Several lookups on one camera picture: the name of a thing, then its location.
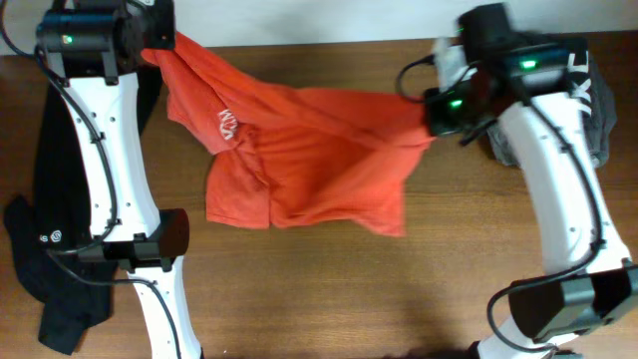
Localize red t-shirt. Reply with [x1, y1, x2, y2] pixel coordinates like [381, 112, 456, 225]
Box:
[143, 35, 433, 236]

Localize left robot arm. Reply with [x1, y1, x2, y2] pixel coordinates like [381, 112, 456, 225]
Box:
[31, 0, 204, 358]

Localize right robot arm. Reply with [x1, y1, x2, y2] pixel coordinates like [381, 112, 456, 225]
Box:
[424, 3, 637, 358]

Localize black folded shirt white letters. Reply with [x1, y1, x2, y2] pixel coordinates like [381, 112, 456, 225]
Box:
[562, 37, 592, 119]

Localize grey folded garment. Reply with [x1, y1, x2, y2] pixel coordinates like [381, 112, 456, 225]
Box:
[487, 73, 617, 168]

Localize black garment on left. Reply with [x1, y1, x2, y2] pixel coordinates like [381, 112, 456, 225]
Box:
[3, 64, 163, 356]

